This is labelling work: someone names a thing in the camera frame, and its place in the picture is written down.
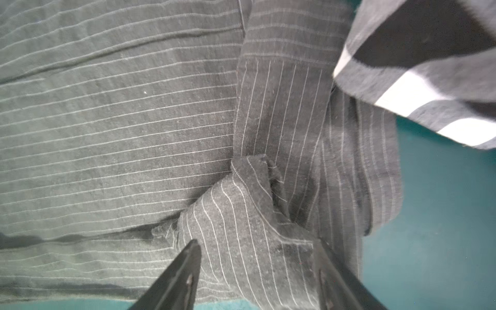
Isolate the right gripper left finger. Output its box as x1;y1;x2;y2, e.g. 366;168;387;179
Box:
129;240;202;310

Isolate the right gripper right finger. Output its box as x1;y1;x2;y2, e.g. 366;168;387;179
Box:
315;240;386;310

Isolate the dark grey pinstripe shirt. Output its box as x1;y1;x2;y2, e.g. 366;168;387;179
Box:
1;1;402;309

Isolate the black white checked shirt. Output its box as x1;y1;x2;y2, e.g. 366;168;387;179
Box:
334;1;495;150

